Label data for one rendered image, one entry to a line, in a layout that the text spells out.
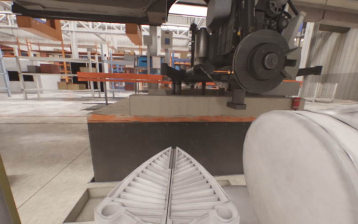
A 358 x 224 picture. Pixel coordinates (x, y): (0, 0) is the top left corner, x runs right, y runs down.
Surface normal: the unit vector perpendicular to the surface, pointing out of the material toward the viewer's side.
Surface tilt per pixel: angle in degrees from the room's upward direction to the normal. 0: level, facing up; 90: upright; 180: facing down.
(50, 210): 0
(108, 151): 90
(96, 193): 90
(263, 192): 90
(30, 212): 0
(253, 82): 90
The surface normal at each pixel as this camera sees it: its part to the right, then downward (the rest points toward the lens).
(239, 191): 0.03, -0.98
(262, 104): 0.12, 0.22
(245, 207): 0.01, -0.14
